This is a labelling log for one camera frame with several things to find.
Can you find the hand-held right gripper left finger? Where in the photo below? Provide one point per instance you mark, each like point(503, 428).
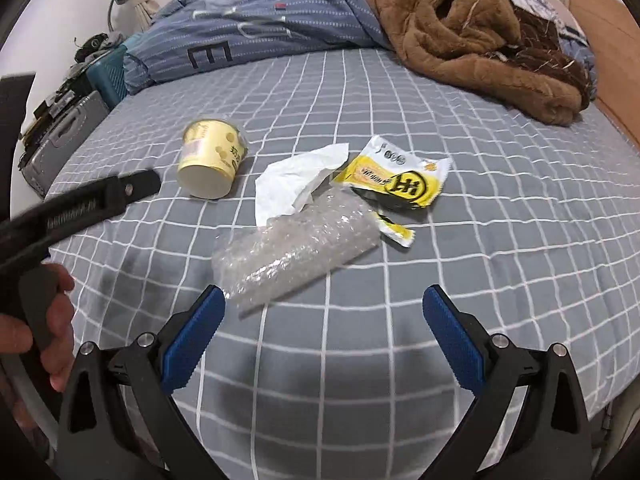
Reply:
point(192, 340)

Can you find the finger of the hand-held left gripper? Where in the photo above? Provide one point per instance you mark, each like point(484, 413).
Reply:
point(132, 187)

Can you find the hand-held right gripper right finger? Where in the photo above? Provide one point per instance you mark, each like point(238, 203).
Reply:
point(457, 340)

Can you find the yellow paper cup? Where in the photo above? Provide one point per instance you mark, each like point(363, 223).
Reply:
point(210, 165)

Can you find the clear bubble wrap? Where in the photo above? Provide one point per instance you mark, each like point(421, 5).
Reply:
point(295, 250)

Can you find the person's left hand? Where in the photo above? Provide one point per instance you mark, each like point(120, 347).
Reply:
point(62, 330)

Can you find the grey hard case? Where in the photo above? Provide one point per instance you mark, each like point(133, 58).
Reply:
point(60, 145)

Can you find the grey checked bed sheet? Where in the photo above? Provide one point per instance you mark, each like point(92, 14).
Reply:
point(500, 260)

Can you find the teal plastic box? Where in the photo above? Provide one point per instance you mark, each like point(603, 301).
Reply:
point(107, 77)

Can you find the small yellow wrapper piece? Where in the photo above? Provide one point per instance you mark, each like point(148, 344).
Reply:
point(397, 232)

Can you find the white crumpled tissue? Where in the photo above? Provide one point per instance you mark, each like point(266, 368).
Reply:
point(285, 185)

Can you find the yellow snack wrapper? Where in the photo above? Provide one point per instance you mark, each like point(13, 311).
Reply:
point(400, 180)

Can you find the blue striped duvet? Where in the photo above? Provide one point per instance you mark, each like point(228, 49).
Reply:
point(260, 25)

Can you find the brown fleece blanket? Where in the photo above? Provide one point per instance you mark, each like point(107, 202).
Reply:
point(450, 50)

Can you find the wooden bed side board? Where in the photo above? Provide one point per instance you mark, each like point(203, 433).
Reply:
point(610, 60)

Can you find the blue white checked pillow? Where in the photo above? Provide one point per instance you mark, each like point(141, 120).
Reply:
point(545, 0)

